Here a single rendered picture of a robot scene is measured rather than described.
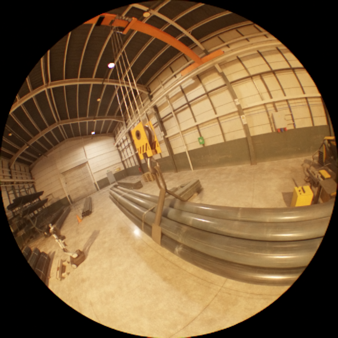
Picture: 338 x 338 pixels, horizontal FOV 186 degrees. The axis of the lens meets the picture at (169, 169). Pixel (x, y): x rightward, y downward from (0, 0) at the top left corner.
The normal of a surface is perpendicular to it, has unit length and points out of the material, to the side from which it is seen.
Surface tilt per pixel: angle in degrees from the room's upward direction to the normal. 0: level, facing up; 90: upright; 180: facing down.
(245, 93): 90
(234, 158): 90
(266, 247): 4
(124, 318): 0
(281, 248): 4
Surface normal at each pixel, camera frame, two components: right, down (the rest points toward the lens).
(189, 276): -0.33, -0.93
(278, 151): -0.67, 0.36
